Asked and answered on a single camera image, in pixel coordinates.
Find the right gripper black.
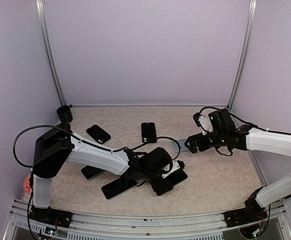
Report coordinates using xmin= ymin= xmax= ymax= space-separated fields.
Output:
xmin=185 ymin=130 xmax=227 ymax=153

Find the light blue phone case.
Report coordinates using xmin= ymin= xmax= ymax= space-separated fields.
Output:
xmin=171 ymin=139 xmax=189 ymax=153

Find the black phone teal edge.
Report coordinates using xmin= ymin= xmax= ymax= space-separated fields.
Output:
xmin=167 ymin=169 xmax=188 ymax=187

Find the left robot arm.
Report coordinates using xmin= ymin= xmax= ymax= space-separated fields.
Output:
xmin=32 ymin=126 xmax=177 ymax=223

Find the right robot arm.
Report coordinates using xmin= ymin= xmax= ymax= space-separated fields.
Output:
xmin=184 ymin=107 xmax=291 ymax=222

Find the black phone case middle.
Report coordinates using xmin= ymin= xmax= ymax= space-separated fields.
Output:
xmin=141 ymin=122 xmax=157 ymax=144

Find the black phone case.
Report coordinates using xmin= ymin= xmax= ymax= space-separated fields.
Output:
xmin=86 ymin=124 xmax=111 ymax=144
xmin=141 ymin=122 xmax=157 ymax=144

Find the black phone lower middle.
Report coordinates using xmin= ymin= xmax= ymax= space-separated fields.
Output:
xmin=101 ymin=177 xmax=138 ymax=200

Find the black phone upper left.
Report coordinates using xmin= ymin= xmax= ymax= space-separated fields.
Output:
xmin=81 ymin=165 xmax=104 ymax=181

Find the black phone case left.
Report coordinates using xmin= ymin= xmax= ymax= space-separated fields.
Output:
xmin=86 ymin=124 xmax=111 ymax=144

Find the dark green mug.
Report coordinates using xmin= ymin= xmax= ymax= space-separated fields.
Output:
xmin=56 ymin=105 xmax=73 ymax=124

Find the red patterned round coaster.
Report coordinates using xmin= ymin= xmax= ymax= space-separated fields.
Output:
xmin=22 ymin=174 xmax=33 ymax=195

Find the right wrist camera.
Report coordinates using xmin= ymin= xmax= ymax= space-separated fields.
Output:
xmin=193 ymin=112 xmax=213 ymax=135

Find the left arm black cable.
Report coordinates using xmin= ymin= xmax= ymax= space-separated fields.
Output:
xmin=12 ymin=124 xmax=179 ymax=168

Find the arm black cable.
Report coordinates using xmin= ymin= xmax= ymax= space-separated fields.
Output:
xmin=12 ymin=124 xmax=179 ymax=168
xmin=199 ymin=106 xmax=291 ymax=137

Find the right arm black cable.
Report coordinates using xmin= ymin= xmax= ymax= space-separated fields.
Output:
xmin=199 ymin=106 xmax=291 ymax=137

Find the front aluminium rail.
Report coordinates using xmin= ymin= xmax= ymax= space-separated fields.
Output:
xmin=0 ymin=199 xmax=291 ymax=240

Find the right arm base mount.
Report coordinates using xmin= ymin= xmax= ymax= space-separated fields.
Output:
xmin=223 ymin=198 xmax=268 ymax=228

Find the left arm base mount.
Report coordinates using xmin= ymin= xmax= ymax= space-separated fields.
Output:
xmin=29 ymin=206 xmax=73 ymax=229

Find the right aluminium frame post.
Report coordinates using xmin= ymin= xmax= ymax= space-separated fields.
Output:
xmin=227 ymin=0 xmax=257 ymax=110

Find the aluminium frame post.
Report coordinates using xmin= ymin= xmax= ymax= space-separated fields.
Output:
xmin=227 ymin=0 xmax=257 ymax=110
xmin=35 ymin=0 xmax=67 ymax=106

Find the left aluminium frame post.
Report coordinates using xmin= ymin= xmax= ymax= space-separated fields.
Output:
xmin=35 ymin=0 xmax=67 ymax=106

